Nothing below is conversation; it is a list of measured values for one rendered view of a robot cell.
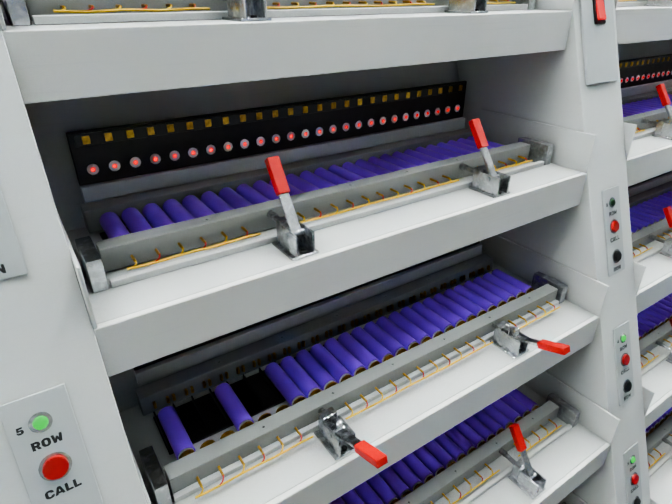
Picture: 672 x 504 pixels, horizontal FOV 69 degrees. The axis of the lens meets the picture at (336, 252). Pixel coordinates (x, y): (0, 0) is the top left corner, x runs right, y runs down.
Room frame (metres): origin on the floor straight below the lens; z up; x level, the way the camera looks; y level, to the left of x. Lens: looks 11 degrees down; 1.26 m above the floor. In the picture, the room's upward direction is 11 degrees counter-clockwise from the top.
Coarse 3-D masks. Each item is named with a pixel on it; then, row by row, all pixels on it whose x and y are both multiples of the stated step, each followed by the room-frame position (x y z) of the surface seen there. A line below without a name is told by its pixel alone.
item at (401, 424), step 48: (384, 288) 0.67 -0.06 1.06; (576, 288) 0.66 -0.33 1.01; (240, 336) 0.56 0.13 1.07; (336, 336) 0.61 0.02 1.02; (528, 336) 0.60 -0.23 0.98; (576, 336) 0.62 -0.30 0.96; (432, 384) 0.52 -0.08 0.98; (480, 384) 0.52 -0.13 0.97; (144, 432) 0.47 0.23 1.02; (384, 432) 0.46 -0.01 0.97; (432, 432) 0.49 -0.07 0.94; (144, 480) 0.41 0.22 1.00; (240, 480) 0.41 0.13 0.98; (288, 480) 0.41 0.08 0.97; (336, 480) 0.42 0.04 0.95
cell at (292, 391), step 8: (272, 368) 0.53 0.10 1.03; (280, 368) 0.53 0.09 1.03; (272, 376) 0.52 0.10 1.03; (280, 376) 0.51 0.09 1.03; (288, 376) 0.52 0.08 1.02; (280, 384) 0.51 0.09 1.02; (288, 384) 0.50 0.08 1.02; (280, 392) 0.50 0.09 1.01; (288, 392) 0.49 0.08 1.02; (296, 392) 0.49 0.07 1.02; (288, 400) 0.49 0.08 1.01
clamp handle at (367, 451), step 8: (336, 424) 0.43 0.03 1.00; (336, 432) 0.43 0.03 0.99; (344, 432) 0.43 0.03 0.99; (344, 440) 0.42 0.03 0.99; (352, 440) 0.42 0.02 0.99; (360, 440) 0.41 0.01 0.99; (360, 448) 0.40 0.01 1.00; (368, 448) 0.40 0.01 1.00; (376, 448) 0.39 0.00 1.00; (368, 456) 0.38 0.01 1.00; (376, 456) 0.38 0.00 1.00; (384, 456) 0.38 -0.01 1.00; (376, 464) 0.38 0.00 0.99; (384, 464) 0.38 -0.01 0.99
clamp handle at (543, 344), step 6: (516, 330) 0.57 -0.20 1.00; (516, 336) 0.57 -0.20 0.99; (522, 336) 0.57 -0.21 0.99; (528, 342) 0.55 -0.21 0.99; (534, 342) 0.54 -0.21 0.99; (540, 342) 0.54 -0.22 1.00; (546, 342) 0.53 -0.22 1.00; (552, 342) 0.53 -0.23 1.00; (540, 348) 0.53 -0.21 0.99; (546, 348) 0.53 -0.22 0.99; (552, 348) 0.52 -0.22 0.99; (558, 348) 0.51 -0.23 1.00; (564, 348) 0.51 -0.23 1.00; (564, 354) 0.51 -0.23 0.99
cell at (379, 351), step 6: (354, 330) 0.59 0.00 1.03; (360, 330) 0.59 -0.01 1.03; (354, 336) 0.59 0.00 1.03; (360, 336) 0.58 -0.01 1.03; (366, 336) 0.58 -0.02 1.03; (360, 342) 0.58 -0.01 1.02; (366, 342) 0.57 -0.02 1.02; (372, 342) 0.57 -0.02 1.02; (378, 342) 0.57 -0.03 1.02; (366, 348) 0.57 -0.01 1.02; (372, 348) 0.56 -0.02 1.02; (378, 348) 0.56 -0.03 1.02; (384, 348) 0.56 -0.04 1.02; (378, 354) 0.55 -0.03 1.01; (384, 354) 0.55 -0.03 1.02; (390, 354) 0.55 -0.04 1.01
